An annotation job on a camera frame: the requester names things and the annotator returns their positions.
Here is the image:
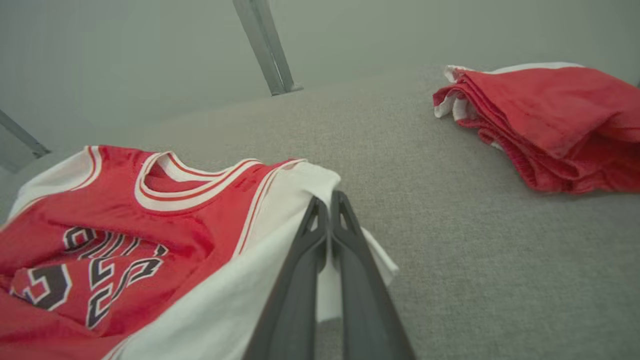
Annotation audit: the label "grey metal frame rail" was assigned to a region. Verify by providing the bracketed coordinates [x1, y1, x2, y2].
[0, 110, 52, 174]

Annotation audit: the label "red and white basketball jersey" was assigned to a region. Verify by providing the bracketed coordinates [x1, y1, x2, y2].
[0, 145, 401, 360]

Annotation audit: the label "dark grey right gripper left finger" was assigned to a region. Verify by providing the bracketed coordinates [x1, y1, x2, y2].
[242, 196, 331, 360]

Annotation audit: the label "red shorts with white stripe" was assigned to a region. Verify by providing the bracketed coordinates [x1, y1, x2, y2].
[432, 62, 640, 195]

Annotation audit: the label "grey metal post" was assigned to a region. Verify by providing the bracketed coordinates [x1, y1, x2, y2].
[232, 0, 304, 96]

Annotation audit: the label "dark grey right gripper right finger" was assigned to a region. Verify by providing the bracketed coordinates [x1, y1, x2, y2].
[330, 190, 416, 360]

